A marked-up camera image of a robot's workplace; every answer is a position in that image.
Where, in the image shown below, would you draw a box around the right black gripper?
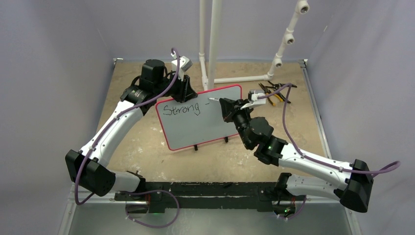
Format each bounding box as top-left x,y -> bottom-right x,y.
221,97 -> 255,148

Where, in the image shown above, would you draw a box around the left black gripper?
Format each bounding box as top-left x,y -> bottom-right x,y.
154,70 -> 197,103

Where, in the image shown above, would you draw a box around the red-framed whiteboard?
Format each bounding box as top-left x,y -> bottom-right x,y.
155,84 -> 242,151

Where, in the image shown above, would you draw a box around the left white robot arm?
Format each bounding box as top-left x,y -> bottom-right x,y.
65,56 -> 198,200

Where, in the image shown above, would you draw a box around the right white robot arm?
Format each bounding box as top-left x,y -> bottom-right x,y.
218,98 -> 374,213

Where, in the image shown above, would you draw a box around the white PVC pipe frame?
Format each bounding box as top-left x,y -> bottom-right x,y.
199,0 -> 310,91

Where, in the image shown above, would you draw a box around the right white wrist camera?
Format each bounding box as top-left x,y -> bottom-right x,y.
241,90 -> 266,109

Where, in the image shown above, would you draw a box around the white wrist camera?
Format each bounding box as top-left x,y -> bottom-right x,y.
241,90 -> 266,109
171,55 -> 193,80

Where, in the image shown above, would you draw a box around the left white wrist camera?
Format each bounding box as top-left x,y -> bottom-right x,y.
171,55 -> 193,80

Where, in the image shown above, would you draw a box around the yellow-handled pliers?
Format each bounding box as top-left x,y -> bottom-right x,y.
258,83 -> 286,107

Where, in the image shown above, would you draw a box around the black-handled pliers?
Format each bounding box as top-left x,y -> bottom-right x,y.
267,80 -> 298,104

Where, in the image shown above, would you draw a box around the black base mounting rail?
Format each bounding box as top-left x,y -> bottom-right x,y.
115,182 -> 304,213

